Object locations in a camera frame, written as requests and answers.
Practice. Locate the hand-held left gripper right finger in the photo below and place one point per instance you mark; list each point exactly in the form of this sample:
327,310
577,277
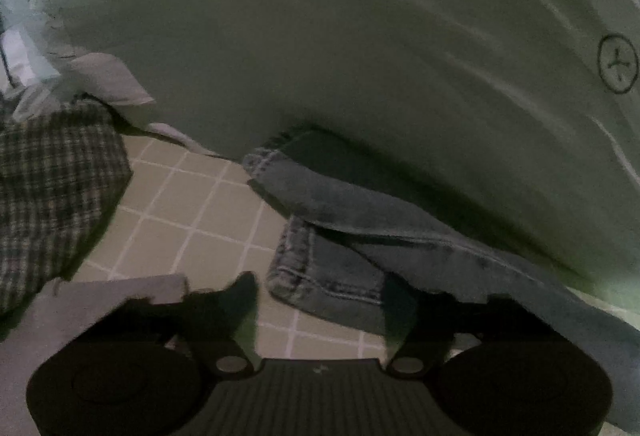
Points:
400,316

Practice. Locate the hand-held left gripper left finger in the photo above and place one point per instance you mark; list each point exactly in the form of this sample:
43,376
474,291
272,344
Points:
244,311

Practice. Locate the blue denim jeans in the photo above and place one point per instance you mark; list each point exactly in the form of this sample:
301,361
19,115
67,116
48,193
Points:
380,236

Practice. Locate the grey garment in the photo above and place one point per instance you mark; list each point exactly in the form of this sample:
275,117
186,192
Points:
65,311

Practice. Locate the plaid shirt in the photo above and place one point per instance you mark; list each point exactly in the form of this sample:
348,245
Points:
55,196

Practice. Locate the light green t-shirt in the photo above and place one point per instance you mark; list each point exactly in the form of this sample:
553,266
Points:
350,41

